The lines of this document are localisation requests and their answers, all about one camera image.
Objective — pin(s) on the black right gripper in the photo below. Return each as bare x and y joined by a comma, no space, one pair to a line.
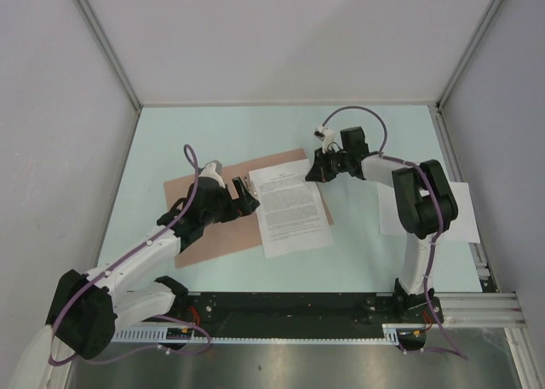
319,171

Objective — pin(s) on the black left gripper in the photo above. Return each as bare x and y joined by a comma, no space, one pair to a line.
238,207

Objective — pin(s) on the metal folder clip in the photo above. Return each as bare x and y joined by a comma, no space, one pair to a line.
250,187

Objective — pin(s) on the printed text paper sheet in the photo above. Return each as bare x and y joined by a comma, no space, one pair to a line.
291,216

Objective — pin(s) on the white paper sheet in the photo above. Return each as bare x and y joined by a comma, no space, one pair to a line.
462,229

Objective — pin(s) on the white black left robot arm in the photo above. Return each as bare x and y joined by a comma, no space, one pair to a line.
89,308

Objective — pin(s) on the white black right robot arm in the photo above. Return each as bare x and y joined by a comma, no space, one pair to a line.
423,198

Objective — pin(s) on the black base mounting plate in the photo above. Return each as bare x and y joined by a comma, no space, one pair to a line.
368,307

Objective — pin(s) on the aluminium right side rail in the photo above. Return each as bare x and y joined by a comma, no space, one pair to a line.
480,258

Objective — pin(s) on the slotted grey cable duct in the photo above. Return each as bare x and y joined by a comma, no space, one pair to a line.
154,334

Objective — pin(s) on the aluminium front frame rail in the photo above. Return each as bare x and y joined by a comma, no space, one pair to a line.
480,308

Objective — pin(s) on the aluminium left corner post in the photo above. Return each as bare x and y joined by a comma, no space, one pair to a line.
98,33

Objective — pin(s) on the aluminium corner post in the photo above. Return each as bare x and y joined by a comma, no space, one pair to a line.
483,26
98,33

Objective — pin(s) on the aluminium right corner post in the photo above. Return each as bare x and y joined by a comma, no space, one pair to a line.
483,26

